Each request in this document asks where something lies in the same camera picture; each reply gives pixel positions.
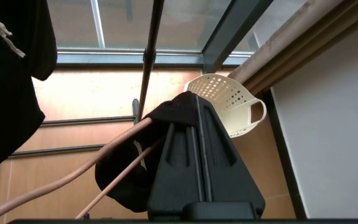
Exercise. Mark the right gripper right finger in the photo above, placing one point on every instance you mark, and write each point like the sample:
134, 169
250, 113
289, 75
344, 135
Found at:
228, 180

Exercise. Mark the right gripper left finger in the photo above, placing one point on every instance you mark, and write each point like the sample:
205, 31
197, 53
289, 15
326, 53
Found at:
176, 180

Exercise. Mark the black garment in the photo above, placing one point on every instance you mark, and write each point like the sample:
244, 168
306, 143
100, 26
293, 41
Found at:
126, 186

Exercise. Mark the pink clothes hanger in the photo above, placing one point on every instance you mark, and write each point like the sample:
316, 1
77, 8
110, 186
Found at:
57, 183

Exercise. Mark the black shorts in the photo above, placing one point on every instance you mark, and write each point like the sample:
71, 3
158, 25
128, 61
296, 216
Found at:
5, 109

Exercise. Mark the white laundry basket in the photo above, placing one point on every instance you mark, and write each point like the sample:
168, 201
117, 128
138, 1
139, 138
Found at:
228, 102

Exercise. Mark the black clothes rack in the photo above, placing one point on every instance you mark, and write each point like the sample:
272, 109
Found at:
149, 56

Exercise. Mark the window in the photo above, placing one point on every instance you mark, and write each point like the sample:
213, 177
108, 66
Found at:
222, 34

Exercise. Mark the beige curtain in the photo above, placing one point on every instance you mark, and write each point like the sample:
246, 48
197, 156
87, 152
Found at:
291, 46

